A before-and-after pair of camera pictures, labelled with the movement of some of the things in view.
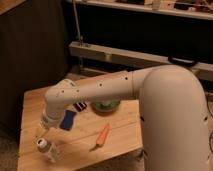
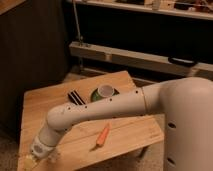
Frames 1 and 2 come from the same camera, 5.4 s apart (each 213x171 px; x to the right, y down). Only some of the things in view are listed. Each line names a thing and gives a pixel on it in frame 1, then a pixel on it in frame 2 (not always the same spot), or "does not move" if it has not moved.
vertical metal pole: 77,24 does not move
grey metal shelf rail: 108,53 does not move
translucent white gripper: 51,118 -> 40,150
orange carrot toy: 101,138 does not move
